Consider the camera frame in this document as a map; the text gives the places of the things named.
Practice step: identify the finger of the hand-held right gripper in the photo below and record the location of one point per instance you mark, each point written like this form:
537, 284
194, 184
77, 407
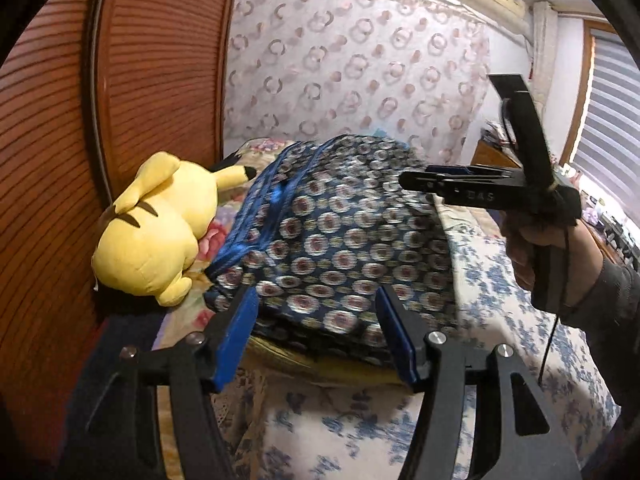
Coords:
475, 170
460, 192

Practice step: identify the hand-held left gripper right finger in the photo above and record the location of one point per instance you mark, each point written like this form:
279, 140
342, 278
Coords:
397, 340

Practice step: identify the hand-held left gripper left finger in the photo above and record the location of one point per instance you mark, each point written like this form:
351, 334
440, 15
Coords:
235, 340

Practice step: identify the navy circle-print satin garment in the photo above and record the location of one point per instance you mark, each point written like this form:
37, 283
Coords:
340, 240

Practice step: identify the person's right forearm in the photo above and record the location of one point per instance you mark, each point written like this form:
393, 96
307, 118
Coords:
617, 320

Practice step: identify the person's right hand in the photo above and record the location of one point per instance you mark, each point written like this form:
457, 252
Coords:
582, 265

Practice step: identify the wooden cabinet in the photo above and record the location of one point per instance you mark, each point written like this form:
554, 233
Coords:
492, 155

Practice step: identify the golden patterned cushion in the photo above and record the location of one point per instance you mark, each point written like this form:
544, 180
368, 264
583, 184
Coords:
320, 365

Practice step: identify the striped window blind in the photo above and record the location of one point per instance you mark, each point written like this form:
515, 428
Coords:
610, 110

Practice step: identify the lilac cloth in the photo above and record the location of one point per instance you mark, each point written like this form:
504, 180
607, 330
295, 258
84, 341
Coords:
594, 216

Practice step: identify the white lace curtain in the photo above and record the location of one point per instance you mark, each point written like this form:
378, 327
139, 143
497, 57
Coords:
542, 55

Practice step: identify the yellow plush toy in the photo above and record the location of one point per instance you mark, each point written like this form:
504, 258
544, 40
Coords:
145, 245

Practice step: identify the brown louvered wardrobe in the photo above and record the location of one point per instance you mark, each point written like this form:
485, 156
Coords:
150, 85

